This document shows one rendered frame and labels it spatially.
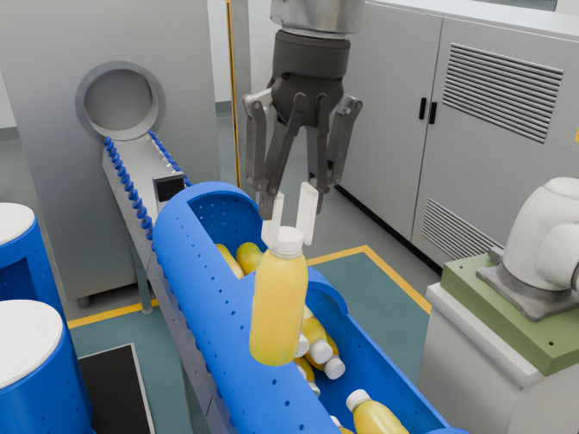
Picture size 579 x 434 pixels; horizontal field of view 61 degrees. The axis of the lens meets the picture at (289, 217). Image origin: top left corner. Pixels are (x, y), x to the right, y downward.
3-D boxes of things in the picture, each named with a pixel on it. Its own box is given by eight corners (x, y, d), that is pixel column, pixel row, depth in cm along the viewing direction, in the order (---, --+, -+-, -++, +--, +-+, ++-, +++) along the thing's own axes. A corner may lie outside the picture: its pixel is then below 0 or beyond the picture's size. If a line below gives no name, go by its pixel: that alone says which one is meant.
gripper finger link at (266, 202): (277, 178, 53) (252, 179, 51) (272, 220, 55) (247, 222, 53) (271, 173, 54) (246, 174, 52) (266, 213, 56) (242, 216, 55)
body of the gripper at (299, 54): (331, 29, 53) (319, 114, 57) (258, 23, 49) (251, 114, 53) (370, 40, 47) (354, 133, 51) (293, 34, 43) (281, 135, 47)
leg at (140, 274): (152, 306, 269) (133, 206, 238) (153, 313, 265) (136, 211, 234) (140, 309, 267) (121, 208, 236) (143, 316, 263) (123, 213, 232)
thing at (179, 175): (186, 211, 172) (181, 170, 164) (189, 216, 169) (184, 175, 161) (158, 217, 168) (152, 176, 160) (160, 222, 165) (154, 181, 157)
